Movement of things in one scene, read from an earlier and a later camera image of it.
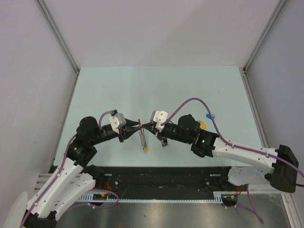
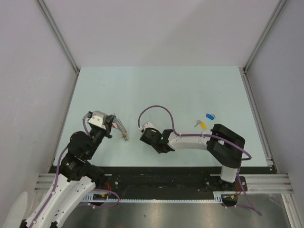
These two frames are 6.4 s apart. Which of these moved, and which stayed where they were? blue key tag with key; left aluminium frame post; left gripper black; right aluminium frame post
Moved: left gripper black
Stayed: left aluminium frame post; blue key tag with key; right aluminium frame post
